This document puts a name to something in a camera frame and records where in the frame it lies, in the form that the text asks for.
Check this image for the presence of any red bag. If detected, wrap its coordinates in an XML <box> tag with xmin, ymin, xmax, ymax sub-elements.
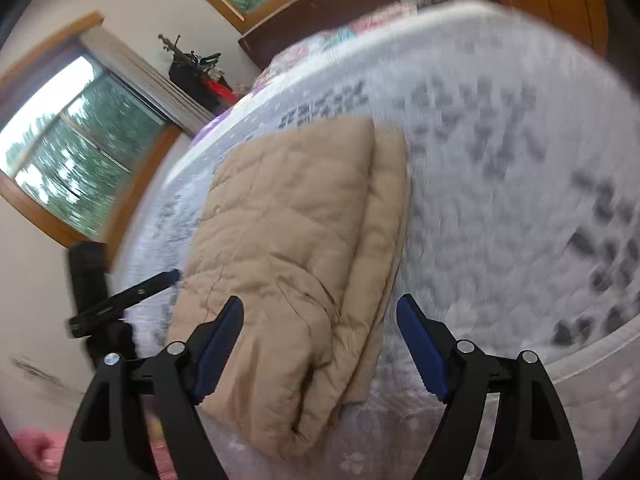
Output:
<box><xmin>207</xmin><ymin>77</ymin><xmax>236</xmax><ymax>106</ymax></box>

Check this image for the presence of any purple floral bedsheet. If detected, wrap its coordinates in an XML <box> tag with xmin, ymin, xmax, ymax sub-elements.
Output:
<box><xmin>192</xmin><ymin>87</ymin><xmax>281</xmax><ymax>146</ymax></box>

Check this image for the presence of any dark wooden headboard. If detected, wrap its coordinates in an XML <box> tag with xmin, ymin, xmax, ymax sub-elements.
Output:
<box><xmin>237</xmin><ymin>0</ymin><xmax>401</xmax><ymax>71</ymax></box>

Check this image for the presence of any beige curtain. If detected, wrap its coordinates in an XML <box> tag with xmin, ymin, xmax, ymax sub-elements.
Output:
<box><xmin>80</xmin><ymin>25</ymin><xmax>216</xmax><ymax>136</ymax></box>

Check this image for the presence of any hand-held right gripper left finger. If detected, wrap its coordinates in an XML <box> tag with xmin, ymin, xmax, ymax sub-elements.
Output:
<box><xmin>59</xmin><ymin>295</ymin><xmax>246</xmax><ymax>480</ymax></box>

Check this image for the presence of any beige quilted jacket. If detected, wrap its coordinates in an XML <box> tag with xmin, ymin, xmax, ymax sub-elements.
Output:
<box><xmin>165</xmin><ymin>116</ymin><xmax>411</xmax><ymax>461</ymax></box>

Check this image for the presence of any grey patterned blanket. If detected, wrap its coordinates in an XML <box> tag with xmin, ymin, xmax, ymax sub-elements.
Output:
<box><xmin>107</xmin><ymin>0</ymin><xmax>640</xmax><ymax>480</ymax></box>

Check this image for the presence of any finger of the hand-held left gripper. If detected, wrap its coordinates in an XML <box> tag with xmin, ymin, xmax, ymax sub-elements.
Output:
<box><xmin>107</xmin><ymin>269</ymin><xmax>181</xmax><ymax>311</ymax></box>

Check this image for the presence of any coat rack with dark clothes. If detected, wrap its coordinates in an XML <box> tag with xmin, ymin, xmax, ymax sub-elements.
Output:
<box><xmin>157</xmin><ymin>32</ymin><xmax>236</xmax><ymax>106</ymax></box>

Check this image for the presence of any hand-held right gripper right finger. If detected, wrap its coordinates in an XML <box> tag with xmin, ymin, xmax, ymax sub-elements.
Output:
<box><xmin>396</xmin><ymin>294</ymin><xmax>583</xmax><ymax>480</ymax></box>

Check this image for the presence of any large wooden framed window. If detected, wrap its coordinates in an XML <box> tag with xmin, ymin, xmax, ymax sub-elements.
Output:
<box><xmin>0</xmin><ymin>12</ymin><xmax>183</xmax><ymax>251</ymax></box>

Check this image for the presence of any person's pink clothing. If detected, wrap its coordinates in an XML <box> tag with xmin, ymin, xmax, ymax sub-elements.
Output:
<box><xmin>12</xmin><ymin>427</ymin><xmax>68</xmax><ymax>476</ymax></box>

